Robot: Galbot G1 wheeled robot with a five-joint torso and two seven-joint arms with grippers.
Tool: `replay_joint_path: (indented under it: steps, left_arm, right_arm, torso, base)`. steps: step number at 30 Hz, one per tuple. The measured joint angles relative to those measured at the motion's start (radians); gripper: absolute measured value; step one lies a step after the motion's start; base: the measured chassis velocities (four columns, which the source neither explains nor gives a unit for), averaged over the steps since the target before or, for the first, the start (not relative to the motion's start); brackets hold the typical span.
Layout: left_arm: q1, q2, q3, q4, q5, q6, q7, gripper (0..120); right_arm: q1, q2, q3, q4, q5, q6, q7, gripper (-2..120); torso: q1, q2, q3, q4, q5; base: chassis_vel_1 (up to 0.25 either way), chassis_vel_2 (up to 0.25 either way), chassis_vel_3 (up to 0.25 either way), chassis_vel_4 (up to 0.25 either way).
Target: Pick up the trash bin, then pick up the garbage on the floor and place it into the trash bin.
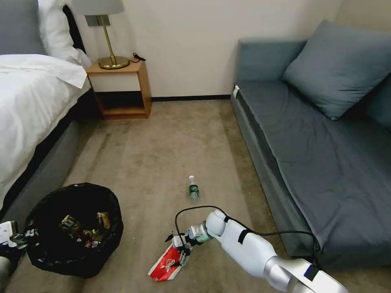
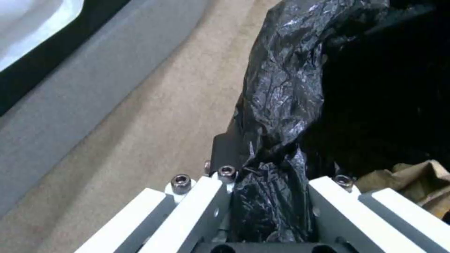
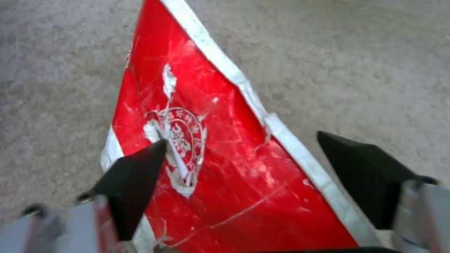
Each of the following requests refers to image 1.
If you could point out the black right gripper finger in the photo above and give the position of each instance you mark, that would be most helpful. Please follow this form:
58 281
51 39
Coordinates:
171 237
184 256

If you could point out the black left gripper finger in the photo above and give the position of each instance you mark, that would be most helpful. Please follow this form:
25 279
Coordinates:
23 239

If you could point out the red and white snack wrapper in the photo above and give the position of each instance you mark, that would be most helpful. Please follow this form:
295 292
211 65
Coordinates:
166 264

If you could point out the trash bin with black bag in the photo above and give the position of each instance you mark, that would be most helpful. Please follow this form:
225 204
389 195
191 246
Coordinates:
76 253

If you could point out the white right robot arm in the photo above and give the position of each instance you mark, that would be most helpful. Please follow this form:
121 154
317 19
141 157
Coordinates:
250 244

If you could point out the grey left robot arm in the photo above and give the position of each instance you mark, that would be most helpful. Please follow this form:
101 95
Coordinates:
7 265

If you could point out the green and yellow snack packet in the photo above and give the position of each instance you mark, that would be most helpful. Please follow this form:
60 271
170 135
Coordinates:
70 225

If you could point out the clear plastic bottle green label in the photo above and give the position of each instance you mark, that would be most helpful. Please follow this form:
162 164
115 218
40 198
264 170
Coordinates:
193 189

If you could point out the brown snack packet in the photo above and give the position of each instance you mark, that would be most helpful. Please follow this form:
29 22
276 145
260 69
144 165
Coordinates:
104 220

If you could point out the small red and white wrapper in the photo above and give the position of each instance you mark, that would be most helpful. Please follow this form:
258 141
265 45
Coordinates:
93 243

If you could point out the bed with white duvet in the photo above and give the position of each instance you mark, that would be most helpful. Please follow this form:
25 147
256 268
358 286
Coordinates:
27 103

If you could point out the blue-grey sofa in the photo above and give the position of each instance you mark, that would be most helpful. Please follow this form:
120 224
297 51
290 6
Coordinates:
305 158

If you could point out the wooden nightstand white drawer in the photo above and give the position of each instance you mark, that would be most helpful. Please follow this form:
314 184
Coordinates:
122 91

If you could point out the white sofa tag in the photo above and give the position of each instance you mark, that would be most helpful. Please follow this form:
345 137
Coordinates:
235 91

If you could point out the grey padded headboard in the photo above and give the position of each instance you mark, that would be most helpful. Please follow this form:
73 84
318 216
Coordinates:
18 26

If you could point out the brass table lamp grey shade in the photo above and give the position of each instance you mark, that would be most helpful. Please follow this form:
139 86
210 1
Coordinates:
107 33

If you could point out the white pillow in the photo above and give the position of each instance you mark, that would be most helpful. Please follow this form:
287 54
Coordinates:
59 27

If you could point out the large blue-grey cushion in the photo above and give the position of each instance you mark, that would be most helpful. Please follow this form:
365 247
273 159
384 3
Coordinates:
336 70

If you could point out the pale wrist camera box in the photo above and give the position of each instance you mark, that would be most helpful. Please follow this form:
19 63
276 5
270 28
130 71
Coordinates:
5 232
176 241

